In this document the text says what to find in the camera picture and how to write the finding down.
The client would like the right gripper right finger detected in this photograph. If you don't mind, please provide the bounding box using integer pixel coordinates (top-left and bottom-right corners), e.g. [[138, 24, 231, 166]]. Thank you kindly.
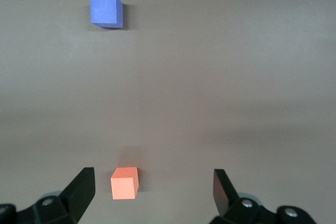
[[208, 168, 314, 224]]

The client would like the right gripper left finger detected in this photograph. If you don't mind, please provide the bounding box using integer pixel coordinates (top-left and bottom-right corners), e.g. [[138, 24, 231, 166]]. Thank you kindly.
[[0, 167, 96, 224]]

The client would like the orange foam block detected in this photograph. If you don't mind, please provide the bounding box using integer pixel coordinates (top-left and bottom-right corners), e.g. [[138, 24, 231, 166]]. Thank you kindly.
[[110, 166, 139, 200]]

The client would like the purple foam block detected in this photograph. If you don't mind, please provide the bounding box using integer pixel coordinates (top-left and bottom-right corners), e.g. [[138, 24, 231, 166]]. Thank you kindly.
[[89, 0, 124, 29]]

